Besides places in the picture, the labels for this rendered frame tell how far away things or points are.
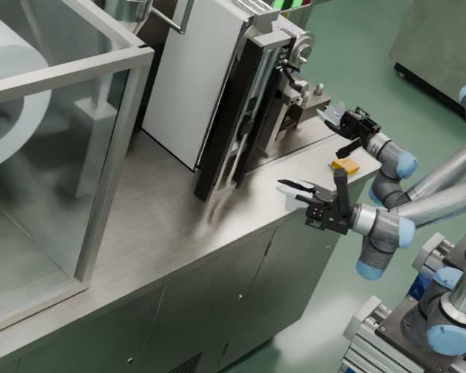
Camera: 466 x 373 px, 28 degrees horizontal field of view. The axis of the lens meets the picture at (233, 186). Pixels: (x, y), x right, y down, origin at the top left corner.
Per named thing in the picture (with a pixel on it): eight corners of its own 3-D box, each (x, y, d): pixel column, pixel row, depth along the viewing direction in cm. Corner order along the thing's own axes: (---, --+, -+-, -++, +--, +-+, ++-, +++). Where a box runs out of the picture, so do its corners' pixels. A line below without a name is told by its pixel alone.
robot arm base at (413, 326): (456, 336, 273) (471, 312, 267) (436, 361, 261) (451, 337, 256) (413, 306, 278) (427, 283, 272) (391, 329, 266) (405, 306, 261)
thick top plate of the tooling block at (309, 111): (297, 123, 310) (303, 109, 307) (214, 61, 327) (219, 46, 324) (325, 112, 322) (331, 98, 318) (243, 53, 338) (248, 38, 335)
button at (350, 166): (345, 177, 307) (348, 172, 305) (330, 165, 310) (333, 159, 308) (357, 171, 312) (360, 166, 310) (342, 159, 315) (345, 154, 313)
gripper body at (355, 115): (356, 104, 292) (385, 125, 287) (346, 126, 297) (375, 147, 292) (342, 109, 287) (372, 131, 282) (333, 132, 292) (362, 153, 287)
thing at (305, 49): (307, 63, 293) (292, 68, 288) (302, 60, 294) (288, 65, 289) (314, 43, 288) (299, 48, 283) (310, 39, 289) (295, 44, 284)
